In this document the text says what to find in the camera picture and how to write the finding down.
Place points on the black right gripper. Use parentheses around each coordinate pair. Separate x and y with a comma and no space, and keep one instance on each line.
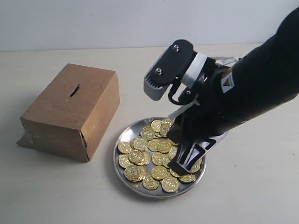
(205,123)

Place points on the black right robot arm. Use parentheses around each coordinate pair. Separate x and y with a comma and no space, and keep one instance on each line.
(265,78)

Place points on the brown cardboard coin box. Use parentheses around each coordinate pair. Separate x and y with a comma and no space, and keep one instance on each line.
(70,117)

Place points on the gold coin back top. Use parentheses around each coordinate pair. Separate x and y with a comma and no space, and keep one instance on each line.
(167,121)

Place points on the gold coin back left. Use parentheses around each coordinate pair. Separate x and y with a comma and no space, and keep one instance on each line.
(147,133)

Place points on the gold coin front right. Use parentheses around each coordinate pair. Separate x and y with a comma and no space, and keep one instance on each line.
(170,184)

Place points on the round silver metal plate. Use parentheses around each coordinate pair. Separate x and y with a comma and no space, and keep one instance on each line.
(133,131)

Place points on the gold coin left stack top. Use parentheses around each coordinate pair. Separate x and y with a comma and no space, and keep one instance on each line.
(135,156)

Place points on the gold coin stack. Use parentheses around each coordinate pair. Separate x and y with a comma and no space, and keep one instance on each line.
(134,173)
(135,156)

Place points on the gold coin front centre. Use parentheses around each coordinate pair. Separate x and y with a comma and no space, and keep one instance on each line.
(150,183)

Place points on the gold coin stack front left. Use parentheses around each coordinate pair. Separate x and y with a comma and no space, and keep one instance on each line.
(134,173)

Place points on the gold coin far left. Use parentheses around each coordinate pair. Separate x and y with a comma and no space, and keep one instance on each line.
(124,147)

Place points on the gold coin lower left edge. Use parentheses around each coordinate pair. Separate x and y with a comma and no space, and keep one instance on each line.
(124,161)

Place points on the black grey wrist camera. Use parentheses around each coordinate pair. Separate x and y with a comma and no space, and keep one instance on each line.
(173,63)

